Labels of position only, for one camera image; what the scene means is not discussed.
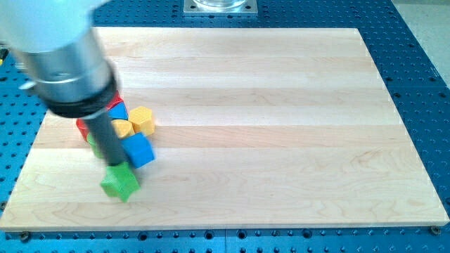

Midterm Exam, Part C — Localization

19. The blue perforated table plate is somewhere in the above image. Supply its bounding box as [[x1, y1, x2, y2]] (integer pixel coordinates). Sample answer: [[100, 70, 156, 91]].
[[1, 0, 449, 252]]

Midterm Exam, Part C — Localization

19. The left board clamp screw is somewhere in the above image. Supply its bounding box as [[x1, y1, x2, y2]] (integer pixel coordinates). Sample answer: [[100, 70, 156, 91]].
[[18, 231, 31, 243]]

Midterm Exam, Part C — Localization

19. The red block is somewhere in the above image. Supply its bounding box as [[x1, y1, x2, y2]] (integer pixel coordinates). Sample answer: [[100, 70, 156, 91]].
[[106, 91, 123, 110], [76, 119, 89, 142]]

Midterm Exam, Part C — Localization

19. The red block left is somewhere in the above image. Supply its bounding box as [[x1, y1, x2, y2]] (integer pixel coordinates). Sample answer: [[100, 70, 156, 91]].
[[76, 119, 89, 142]]

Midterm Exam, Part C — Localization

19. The right board clamp screw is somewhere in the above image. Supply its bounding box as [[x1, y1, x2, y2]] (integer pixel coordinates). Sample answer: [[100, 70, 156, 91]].
[[429, 226, 441, 236]]

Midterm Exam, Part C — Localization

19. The green star block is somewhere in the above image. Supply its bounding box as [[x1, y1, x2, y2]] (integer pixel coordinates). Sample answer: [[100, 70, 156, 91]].
[[100, 162, 140, 202]]

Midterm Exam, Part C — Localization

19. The yellow heart block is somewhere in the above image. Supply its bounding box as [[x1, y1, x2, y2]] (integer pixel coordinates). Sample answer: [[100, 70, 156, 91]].
[[112, 119, 135, 139]]

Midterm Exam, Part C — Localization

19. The board clamp screw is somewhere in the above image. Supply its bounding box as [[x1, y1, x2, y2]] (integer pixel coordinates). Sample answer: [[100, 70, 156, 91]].
[[18, 231, 31, 243], [429, 226, 441, 236]]

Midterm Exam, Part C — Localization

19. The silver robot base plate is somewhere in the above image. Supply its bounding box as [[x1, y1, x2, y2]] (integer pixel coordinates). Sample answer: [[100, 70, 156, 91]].
[[183, 0, 258, 15]]

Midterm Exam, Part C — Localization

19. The light wooden board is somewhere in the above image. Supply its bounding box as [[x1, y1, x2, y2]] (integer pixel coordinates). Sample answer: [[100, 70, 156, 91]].
[[1, 27, 449, 231]]

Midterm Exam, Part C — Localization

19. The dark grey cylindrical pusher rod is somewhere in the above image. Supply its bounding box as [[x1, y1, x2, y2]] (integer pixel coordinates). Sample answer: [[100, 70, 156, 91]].
[[82, 109, 127, 166]]

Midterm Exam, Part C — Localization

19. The red block behind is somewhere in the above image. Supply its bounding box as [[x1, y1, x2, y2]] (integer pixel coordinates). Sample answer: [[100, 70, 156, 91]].
[[106, 91, 123, 110]]

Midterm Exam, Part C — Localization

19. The blue triangular block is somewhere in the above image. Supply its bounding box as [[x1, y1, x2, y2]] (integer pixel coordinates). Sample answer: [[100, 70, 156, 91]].
[[108, 102, 129, 120]]

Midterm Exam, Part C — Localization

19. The green cylinder block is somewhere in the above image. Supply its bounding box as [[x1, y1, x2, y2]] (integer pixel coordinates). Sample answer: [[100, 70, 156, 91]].
[[86, 133, 103, 159]]

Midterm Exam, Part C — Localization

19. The yellow hexagon block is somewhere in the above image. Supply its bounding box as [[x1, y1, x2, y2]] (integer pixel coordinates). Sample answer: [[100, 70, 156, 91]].
[[128, 106, 155, 136]]

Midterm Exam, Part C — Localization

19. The blue cube block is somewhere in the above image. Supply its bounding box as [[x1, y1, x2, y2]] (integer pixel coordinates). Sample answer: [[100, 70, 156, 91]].
[[121, 133, 155, 169]]

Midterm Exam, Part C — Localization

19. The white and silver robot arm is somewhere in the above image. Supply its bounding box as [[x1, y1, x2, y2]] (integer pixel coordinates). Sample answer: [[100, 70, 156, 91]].
[[1, 0, 127, 165]]

